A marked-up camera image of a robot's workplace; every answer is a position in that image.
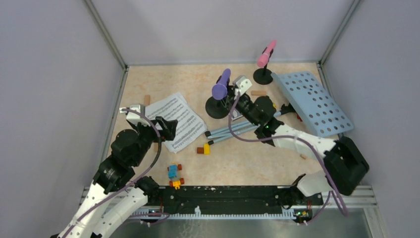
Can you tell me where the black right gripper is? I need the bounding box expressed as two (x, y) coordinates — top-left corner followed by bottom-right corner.
(215, 84), (260, 126)

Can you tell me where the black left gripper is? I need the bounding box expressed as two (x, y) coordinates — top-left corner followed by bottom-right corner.
(131, 115), (178, 166)

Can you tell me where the purple toy microphone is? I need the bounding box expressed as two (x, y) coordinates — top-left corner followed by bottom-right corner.
(211, 68), (231, 100)

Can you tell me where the black microphone stand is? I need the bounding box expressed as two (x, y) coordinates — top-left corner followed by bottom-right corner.
(205, 96), (229, 119)
(253, 64), (273, 85)

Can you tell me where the pink toy microphone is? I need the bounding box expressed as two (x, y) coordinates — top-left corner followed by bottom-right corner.
(257, 40), (277, 67)

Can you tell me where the light blue music stand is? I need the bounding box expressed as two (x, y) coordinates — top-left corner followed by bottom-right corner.
(205, 71), (355, 146)

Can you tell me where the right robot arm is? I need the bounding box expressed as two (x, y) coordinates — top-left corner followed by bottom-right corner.
(225, 86), (370, 204)

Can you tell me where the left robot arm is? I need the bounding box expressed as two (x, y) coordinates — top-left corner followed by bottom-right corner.
(54, 117), (178, 238)

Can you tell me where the blue playing card box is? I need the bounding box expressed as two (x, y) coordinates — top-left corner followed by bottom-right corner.
(231, 113), (242, 120)

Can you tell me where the light wooden block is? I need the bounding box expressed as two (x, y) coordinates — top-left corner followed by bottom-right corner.
(251, 90), (266, 96)

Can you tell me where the wooden block far left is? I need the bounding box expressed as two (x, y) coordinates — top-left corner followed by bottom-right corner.
(143, 95), (151, 106)

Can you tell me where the yellow wooden block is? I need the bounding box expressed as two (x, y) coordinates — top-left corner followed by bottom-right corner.
(203, 143), (210, 155)

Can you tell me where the blue toy brick car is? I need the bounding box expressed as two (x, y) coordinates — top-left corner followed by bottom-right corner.
(167, 163), (185, 190)

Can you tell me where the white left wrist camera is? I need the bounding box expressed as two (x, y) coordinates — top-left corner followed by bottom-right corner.
(119, 104), (148, 125)

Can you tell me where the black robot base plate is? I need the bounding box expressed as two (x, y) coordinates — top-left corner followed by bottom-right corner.
(145, 185), (323, 216)

